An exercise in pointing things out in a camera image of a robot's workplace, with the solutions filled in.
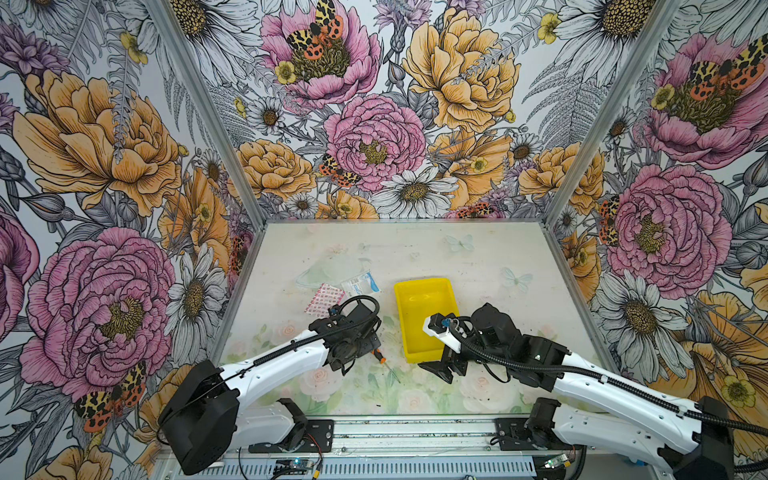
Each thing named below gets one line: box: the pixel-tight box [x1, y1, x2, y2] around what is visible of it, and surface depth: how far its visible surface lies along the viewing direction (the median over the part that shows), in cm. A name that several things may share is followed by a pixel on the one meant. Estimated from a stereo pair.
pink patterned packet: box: [304, 283, 346, 318], surface depth 102 cm
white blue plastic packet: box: [341, 270, 381, 297], surface depth 104 cm
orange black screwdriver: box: [371, 349, 398, 378], surface depth 89 cm
